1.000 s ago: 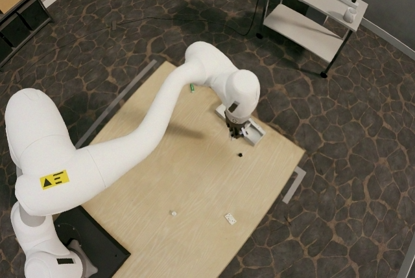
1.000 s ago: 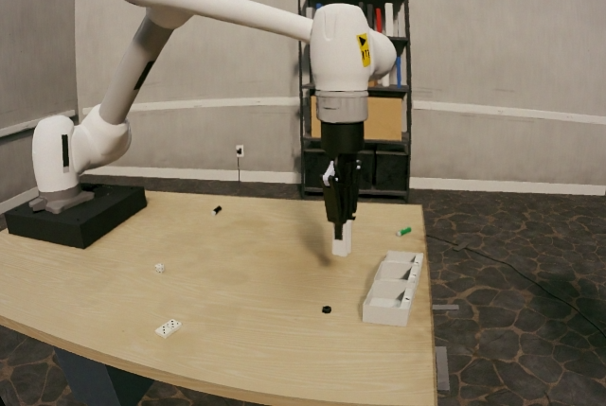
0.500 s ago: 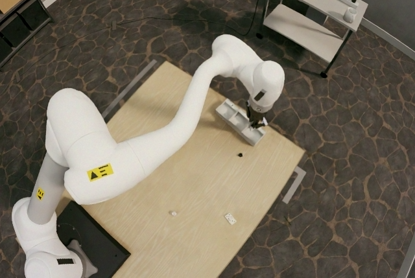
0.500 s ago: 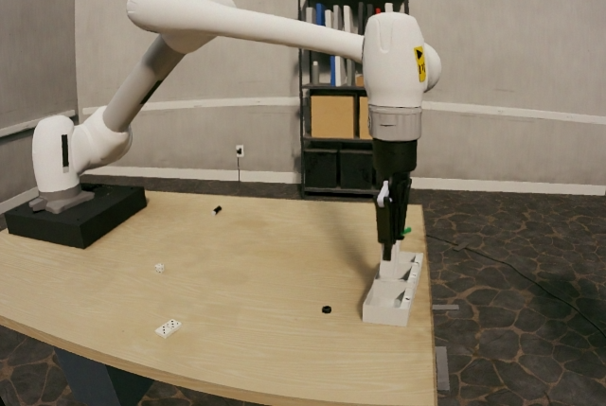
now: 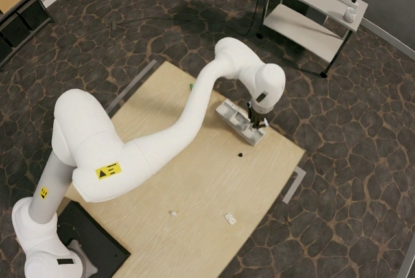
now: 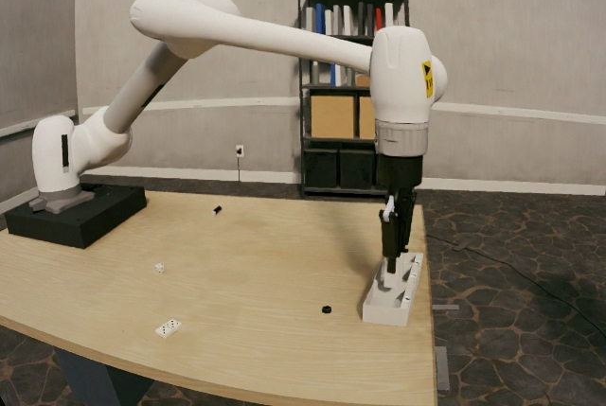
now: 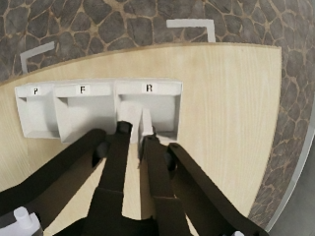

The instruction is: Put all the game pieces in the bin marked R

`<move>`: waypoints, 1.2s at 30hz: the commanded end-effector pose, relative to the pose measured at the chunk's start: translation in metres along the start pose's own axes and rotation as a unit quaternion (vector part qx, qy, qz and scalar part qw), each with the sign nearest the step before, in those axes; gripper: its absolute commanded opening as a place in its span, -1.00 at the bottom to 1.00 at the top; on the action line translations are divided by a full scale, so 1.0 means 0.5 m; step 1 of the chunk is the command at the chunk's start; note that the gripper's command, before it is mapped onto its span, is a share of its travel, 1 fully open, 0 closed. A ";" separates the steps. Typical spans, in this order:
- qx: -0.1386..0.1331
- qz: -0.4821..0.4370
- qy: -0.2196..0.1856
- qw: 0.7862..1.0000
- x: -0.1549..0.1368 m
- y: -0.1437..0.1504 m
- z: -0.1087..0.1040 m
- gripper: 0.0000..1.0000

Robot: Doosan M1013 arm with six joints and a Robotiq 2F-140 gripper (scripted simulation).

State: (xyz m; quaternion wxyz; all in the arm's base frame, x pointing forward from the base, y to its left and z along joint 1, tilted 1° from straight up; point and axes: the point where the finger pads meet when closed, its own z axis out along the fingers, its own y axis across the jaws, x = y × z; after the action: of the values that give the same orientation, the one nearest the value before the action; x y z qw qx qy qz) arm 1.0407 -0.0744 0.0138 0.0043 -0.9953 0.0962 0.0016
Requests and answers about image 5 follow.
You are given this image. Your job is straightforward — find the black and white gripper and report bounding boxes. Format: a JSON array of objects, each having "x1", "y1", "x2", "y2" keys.
[{"x1": 247, "y1": 102, "x2": 270, "y2": 132}]

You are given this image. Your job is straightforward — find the white rack of bins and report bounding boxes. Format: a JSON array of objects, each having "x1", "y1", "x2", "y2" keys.
[{"x1": 215, "y1": 99, "x2": 266, "y2": 147}]

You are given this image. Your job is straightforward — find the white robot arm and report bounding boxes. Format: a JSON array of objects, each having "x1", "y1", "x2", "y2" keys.
[{"x1": 12, "y1": 38, "x2": 285, "y2": 278}]

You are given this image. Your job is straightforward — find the white domino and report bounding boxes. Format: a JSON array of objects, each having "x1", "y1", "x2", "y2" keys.
[{"x1": 225, "y1": 213, "x2": 236, "y2": 225}]

